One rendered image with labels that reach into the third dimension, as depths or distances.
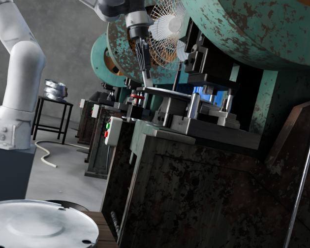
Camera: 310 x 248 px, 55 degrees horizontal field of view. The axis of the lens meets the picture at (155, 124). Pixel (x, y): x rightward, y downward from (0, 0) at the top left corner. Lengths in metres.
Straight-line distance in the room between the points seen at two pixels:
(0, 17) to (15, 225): 0.73
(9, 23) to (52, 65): 6.64
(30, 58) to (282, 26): 0.79
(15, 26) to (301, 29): 0.93
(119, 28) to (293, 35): 1.84
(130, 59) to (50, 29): 5.51
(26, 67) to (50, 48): 6.76
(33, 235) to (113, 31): 2.06
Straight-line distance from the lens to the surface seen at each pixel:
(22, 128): 1.19
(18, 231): 0.73
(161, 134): 0.96
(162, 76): 2.60
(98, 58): 4.25
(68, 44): 7.87
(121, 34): 2.57
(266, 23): 0.89
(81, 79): 7.79
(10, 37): 1.23
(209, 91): 1.28
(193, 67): 1.23
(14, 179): 1.19
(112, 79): 4.26
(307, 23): 0.97
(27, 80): 1.15
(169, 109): 1.19
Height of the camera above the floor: 0.70
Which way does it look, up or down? 2 degrees down
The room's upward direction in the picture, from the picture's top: 13 degrees clockwise
